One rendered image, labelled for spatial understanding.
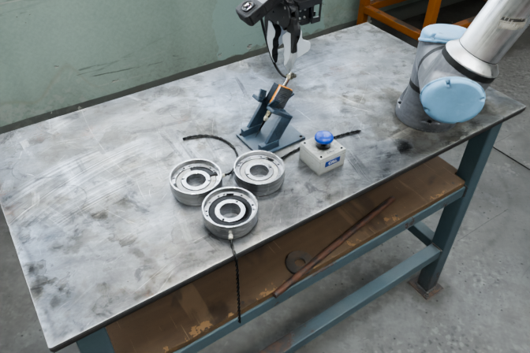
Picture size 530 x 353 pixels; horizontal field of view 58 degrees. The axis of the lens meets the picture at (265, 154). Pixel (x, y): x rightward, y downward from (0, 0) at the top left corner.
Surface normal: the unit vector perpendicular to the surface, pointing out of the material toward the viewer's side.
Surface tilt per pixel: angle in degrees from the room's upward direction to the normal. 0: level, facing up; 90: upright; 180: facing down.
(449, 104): 97
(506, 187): 0
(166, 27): 90
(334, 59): 0
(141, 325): 0
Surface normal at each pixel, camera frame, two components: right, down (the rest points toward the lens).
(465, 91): -0.22, 0.72
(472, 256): 0.01, -0.77
